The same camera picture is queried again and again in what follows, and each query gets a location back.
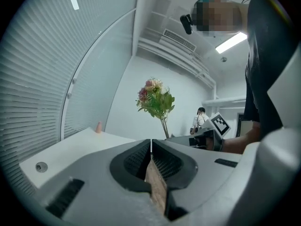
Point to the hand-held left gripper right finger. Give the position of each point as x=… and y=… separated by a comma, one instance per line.
x=207, y=171

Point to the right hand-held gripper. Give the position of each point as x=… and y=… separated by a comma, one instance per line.
x=217, y=126

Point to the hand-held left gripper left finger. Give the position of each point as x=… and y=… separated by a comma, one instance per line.
x=98, y=196

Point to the artificial flowers bouquet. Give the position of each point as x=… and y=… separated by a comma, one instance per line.
x=156, y=101

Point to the person's right forearm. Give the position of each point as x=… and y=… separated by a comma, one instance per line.
x=240, y=142

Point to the small orange vase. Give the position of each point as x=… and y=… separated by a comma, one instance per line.
x=98, y=127

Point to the white ceiling pipes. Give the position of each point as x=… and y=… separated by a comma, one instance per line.
x=178, y=60

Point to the ceiling smoke detector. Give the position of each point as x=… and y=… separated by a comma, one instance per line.
x=223, y=59

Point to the ceiling air vent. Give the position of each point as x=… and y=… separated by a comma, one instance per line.
x=179, y=39

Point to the round metal glass fitting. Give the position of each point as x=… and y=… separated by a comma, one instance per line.
x=74, y=81
x=69, y=95

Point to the ceiling light panel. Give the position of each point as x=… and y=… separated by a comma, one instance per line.
x=231, y=42

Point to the person's black shirt torso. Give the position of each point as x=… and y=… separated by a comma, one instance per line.
x=268, y=67

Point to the person's head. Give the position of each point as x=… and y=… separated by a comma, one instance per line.
x=221, y=15

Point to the black head camera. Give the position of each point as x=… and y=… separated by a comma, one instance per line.
x=187, y=23

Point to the glass wall with blinds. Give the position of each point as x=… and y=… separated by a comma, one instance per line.
x=42, y=67

